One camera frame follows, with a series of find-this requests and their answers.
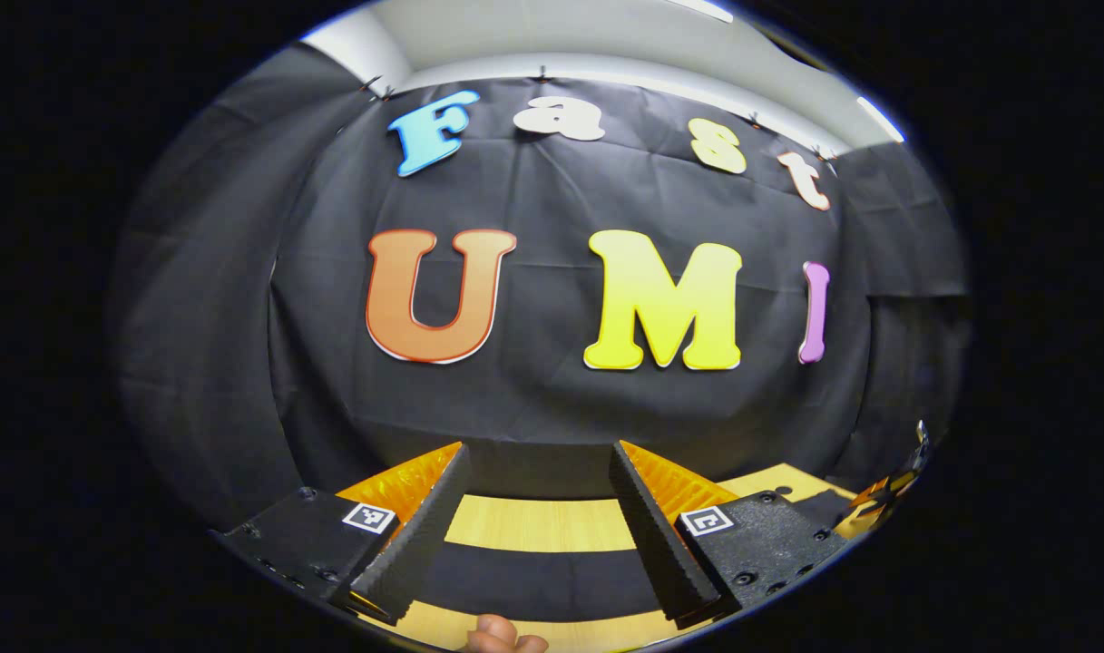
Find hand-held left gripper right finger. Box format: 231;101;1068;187
609;440;854;630

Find ceiling light panel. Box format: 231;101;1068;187
668;0;736;24
855;94;907;143

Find black backdrop cloth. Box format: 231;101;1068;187
107;41;970;531

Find dark grey jeans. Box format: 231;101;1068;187
414;542;669;625

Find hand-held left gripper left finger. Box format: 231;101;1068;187
211;442;474;627

